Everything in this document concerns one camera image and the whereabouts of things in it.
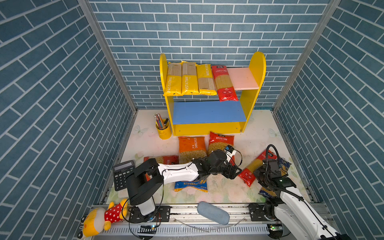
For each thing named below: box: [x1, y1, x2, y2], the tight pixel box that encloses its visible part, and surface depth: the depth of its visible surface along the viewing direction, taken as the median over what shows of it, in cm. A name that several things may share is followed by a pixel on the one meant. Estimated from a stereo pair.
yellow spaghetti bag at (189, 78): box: [181, 61, 200, 96], surface depth 78 cm
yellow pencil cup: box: [155, 119, 173, 140], surface depth 98 cm
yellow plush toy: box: [77, 198, 129, 239], surface depth 69 cm
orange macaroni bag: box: [178, 136, 208, 164], surface depth 93 cm
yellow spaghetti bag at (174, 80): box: [163, 62, 183, 96], surface depth 77 cm
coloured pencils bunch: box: [153, 113, 171, 135], surface depth 98 cm
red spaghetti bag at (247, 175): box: [238, 149, 278, 187], surface depth 86 cm
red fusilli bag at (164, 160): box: [143, 155, 179, 165], surface depth 93 cm
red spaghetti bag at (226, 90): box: [211, 65, 238, 102], surface depth 75 cm
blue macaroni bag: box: [174, 179, 208, 193], surface depth 80 cm
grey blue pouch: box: [197, 201, 230, 225], surface depth 74 cm
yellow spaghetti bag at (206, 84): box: [195, 64, 217, 96], surface depth 78 cm
